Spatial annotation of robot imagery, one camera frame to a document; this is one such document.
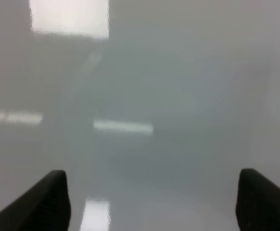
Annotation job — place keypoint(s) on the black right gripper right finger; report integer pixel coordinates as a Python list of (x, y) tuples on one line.
[(258, 202)]

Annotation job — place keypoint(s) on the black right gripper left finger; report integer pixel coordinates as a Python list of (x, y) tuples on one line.
[(44, 207)]

